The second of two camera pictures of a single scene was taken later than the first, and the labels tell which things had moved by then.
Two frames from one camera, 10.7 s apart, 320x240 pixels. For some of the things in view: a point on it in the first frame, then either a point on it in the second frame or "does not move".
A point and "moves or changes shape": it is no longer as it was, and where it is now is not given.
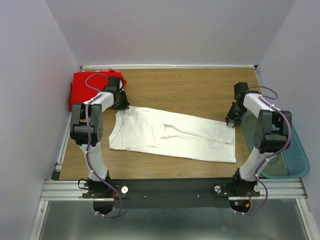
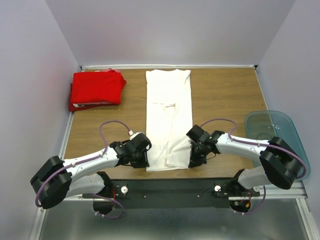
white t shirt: [163, 133] moves or changes shape
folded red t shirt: [85, 85] does not move
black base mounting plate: [171, 193] does not move
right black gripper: [237, 120] → [194, 160]
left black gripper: [124, 105] → [144, 162]
